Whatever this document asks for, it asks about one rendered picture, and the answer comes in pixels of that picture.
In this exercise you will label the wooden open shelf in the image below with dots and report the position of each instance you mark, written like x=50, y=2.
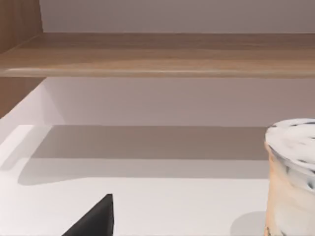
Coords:
x=157, y=55

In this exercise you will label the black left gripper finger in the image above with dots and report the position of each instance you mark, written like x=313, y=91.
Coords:
x=98, y=220

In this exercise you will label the white and peach cup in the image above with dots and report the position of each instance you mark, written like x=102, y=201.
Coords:
x=291, y=182

